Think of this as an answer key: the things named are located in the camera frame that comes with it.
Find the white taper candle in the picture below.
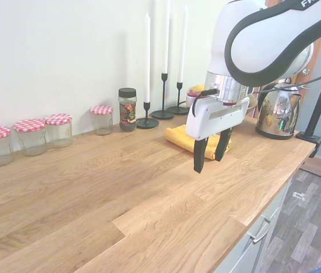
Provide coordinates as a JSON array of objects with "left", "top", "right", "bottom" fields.
[
  {"left": 144, "top": 11, "right": 151, "bottom": 104},
  {"left": 177, "top": 5, "right": 189, "bottom": 84},
  {"left": 162, "top": 0, "right": 169, "bottom": 75}
]

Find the short black candle holder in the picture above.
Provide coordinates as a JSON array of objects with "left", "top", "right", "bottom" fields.
[{"left": 136, "top": 101, "right": 160, "bottom": 129}]

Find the black clamp camera stand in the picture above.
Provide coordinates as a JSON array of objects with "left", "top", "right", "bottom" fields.
[{"left": 295, "top": 39, "right": 321, "bottom": 159}]

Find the medium black candle holder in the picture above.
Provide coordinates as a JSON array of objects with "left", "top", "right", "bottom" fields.
[{"left": 166, "top": 81, "right": 190, "bottom": 115}]

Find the coffee jar black lid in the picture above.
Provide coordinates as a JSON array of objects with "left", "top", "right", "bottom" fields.
[{"left": 118, "top": 88, "right": 137, "bottom": 133}]

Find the white kitchen cabinet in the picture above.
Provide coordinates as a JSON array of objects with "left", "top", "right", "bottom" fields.
[{"left": 214, "top": 170, "right": 294, "bottom": 273}]

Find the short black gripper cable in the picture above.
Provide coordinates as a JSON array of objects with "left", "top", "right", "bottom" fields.
[{"left": 191, "top": 88, "right": 218, "bottom": 117}]

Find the shiny steel kettle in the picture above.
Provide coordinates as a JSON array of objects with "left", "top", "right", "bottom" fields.
[{"left": 255, "top": 79, "right": 303, "bottom": 140}]

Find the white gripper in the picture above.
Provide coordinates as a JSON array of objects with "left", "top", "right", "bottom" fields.
[{"left": 185, "top": 96, "right": 251, "bottom": 173}]

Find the yellow terry cloth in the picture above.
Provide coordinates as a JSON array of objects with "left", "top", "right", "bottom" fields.
[{"left": 164, "top": 124, "right": 232, "bottom": 160}]

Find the tall black candle holder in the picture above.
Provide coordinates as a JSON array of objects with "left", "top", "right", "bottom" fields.
[{"left": 151, "top": 72, "right": 175, "bottom": 120}]

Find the silver drawer handle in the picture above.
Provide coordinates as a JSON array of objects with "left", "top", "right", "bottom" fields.
[{"left": 248, "top": 217, "right": 271, "bottom": 244}]

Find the brown wooden door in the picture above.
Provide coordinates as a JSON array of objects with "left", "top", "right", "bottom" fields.
[{"left": 307, "top": 36, "right": 321, "bottom": 86}]

